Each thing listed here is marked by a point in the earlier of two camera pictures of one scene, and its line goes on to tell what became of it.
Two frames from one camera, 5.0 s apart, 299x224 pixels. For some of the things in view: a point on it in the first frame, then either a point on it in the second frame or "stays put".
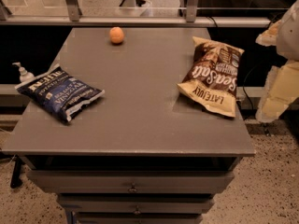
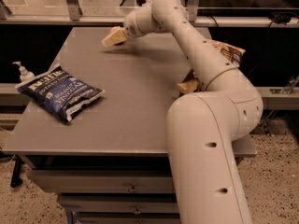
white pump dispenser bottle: x=24 y=75 stays put
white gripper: x=289 y=35 -> x=132 y=26
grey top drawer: x=129 y=182 stays put
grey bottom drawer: x=137 y=217 stays put
